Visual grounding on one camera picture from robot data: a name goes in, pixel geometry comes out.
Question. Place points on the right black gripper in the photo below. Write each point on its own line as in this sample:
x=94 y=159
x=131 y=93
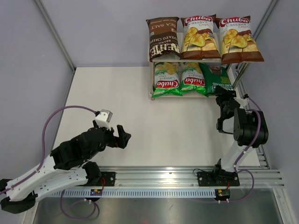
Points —
x=229 y=94

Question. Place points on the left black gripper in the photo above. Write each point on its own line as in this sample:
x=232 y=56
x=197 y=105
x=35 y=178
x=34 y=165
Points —
x=121 y=141

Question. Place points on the green Real chips bag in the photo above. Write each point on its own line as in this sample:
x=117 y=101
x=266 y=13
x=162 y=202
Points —
x=215 y=76

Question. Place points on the green Chuba bag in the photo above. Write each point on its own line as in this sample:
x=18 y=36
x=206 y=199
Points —
x=166 y=80
x=192 y=79

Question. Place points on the brown Chuba bag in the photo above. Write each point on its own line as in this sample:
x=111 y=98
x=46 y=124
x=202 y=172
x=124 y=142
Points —
x=199 y=40
x=236 y=40

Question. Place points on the brown Kettle sea salt bag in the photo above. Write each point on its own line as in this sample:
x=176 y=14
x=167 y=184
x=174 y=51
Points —
x=163 y=37

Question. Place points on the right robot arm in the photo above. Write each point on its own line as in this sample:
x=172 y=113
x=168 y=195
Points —
x=249 y=130

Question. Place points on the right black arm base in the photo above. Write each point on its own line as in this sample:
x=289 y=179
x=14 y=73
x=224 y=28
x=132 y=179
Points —
x=206 y=178

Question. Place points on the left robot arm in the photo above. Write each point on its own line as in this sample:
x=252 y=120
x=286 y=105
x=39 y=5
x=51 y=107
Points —
x=69 y=165

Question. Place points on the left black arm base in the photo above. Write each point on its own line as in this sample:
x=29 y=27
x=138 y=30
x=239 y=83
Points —
x=108 y=178

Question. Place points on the white two-tier shelf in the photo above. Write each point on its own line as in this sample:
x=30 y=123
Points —
x=235 y=72

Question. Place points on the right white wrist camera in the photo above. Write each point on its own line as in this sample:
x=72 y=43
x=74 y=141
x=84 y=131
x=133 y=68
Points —
x=241 y=102

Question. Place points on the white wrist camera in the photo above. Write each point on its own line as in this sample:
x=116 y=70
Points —
x=241 y=102
x=102 y=119

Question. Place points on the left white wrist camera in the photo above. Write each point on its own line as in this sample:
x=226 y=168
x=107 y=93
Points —
x=102 y=119

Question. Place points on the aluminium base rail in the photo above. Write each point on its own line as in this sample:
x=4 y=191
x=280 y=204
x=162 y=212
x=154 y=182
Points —
x=171 y=182

